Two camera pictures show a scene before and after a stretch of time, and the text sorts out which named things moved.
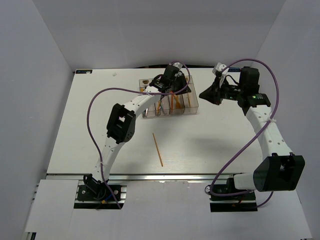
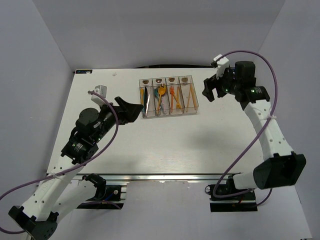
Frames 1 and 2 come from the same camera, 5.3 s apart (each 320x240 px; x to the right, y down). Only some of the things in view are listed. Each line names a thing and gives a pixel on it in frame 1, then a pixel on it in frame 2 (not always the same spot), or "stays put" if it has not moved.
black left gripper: x=182 y=78 → x=127 y=112
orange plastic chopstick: x=157 y=150 → x=193 y=97
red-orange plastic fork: x=172 y=99 stays put
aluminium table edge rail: x=144 y=176 stays put
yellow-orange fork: x=177 y=105 stays put
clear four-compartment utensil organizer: x=172 y=104 stays put
